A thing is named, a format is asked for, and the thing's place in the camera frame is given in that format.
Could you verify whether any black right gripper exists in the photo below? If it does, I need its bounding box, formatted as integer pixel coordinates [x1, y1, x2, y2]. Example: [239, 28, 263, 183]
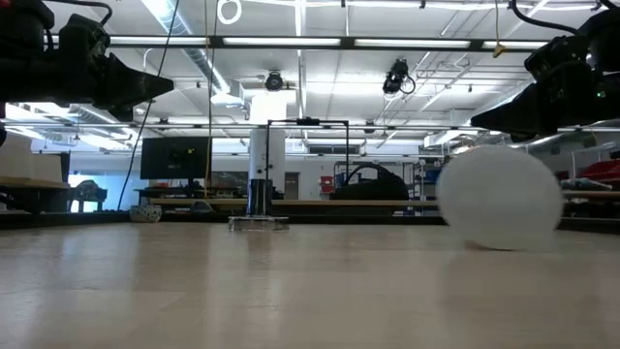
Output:
[472, 60, 611, 137]

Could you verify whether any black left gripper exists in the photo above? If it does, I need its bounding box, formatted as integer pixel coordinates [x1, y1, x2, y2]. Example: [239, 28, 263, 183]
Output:
[46, 50, 174, 107]

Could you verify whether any white flood lightbulb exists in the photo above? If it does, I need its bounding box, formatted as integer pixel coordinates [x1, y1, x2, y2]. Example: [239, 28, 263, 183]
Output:
[435, 143, 566, 252]

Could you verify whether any chrome lamp socket clear base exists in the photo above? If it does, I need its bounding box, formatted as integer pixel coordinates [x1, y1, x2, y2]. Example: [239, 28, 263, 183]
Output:
[227, 177, 291, 233]

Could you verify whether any black monitor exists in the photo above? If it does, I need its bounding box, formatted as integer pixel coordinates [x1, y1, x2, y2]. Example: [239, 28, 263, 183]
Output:
[139, 136, 213, 191]

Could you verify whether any grey-blue rolled bundle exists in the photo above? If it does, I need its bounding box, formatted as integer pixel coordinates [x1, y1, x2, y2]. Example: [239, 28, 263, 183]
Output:
[561, 177, 614, 192]

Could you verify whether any red bin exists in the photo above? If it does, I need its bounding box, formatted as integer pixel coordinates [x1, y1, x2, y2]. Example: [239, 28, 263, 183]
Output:
[575, 159, 620, 183]

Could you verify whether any long wooden workbench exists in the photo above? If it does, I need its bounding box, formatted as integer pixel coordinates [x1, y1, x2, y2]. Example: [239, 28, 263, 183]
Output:
[560, 190, 620, 217]

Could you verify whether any blue storage bins shelf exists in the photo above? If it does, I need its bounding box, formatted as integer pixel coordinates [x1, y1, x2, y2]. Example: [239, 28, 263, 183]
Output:
[420, 167, 443, 215]

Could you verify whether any beige box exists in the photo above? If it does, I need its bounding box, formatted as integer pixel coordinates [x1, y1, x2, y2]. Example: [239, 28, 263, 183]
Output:
[0, 133, 64, 183]

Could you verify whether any wooden side table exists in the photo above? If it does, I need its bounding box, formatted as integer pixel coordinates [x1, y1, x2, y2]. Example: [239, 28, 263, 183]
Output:
[0, 176, 73, 214]

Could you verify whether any white pillar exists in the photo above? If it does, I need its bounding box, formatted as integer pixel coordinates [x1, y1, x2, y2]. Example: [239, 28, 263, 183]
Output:
[249, 91, 287, 195]

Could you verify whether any black bag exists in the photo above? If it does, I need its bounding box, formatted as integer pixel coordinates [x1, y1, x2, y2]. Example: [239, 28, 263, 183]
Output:
[329, 163, 411, 201]

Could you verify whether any hanging black cable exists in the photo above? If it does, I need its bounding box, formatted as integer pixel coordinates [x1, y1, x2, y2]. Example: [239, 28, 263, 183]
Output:
[117, 0, 181, 210]

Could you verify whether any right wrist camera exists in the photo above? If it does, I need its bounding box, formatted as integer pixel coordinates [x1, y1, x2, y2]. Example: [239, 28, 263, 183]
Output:
[524, 34, 590, 81]

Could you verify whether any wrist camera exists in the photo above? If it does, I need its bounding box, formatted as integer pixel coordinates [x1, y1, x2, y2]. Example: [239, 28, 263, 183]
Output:
[57, 13, 111, 54]
[524, 34, 590, 81]

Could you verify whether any hanging cord with yellow tag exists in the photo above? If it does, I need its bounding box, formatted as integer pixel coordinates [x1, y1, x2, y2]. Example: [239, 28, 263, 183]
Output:
[492, 0, 508, 58]

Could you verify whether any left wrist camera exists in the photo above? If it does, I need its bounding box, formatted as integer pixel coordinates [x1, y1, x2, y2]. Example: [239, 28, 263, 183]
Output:
[57, 13, 111, 54]

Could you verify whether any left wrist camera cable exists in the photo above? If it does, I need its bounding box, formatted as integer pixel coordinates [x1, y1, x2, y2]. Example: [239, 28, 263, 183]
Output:
[43, 0, 113, 25]

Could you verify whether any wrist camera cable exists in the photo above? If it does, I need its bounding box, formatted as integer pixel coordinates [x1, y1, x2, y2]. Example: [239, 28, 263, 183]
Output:
[508, 0, 580, 35]
[43, 0, 113, 25]

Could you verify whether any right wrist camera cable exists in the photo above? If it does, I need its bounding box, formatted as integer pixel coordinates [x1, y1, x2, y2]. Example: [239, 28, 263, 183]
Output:
[508, 0, 580, 35]

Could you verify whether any black ceiling camera with cable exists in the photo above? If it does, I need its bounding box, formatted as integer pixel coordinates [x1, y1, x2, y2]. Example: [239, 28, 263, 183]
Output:
[382, 57, 417, 96]

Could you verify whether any black aluminium table frame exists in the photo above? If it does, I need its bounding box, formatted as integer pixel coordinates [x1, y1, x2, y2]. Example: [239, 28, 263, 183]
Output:
[0, 208, 620, 236]

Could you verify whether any round black ceiling camera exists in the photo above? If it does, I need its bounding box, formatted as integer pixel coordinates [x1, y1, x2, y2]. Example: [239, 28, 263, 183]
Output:
[264, 71, 285, 92]

